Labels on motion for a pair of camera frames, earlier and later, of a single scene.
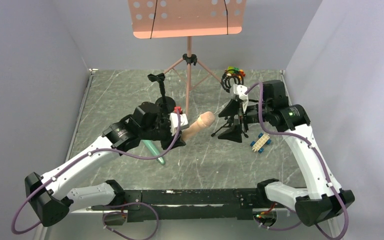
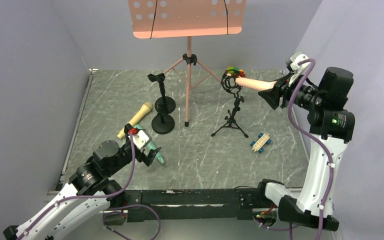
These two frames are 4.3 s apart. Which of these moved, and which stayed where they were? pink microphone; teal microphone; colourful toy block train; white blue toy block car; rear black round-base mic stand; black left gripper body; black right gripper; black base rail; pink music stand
Moved: black right gripper; pink microphone; black left gripper body
Stayed: black base rail; white blue toy block car; teal microphone; rear black round-base mic stand; colourful toy block train; pink music stand
